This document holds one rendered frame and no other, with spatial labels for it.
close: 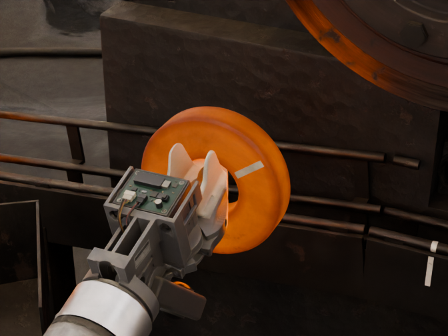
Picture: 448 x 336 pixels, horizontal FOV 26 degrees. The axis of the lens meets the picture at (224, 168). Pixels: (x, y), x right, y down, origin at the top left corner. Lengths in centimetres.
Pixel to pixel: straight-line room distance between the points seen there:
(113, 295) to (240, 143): 21
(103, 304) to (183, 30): 50
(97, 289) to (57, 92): 227
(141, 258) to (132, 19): 49
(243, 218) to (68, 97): 209
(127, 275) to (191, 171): 18
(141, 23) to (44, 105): 176
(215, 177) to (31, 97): 214
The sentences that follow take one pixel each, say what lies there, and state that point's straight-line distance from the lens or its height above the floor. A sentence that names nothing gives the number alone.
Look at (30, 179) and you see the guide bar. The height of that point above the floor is 66.
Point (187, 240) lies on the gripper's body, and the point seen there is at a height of 84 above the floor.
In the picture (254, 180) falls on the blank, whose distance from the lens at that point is 94.
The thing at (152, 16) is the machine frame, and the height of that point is 87.
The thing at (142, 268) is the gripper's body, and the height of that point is 84.
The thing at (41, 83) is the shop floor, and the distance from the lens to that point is 313.
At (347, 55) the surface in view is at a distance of 103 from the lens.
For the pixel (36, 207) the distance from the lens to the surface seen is 115.
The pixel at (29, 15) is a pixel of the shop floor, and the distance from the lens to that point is 367.
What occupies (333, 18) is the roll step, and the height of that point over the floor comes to 97.
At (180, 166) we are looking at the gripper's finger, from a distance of 94.
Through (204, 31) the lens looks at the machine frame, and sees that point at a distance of 121.
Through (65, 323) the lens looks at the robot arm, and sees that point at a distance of 80.
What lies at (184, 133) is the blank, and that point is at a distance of 95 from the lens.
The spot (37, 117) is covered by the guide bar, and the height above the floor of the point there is 71.
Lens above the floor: 134
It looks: 31 degrees down
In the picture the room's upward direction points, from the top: straight up
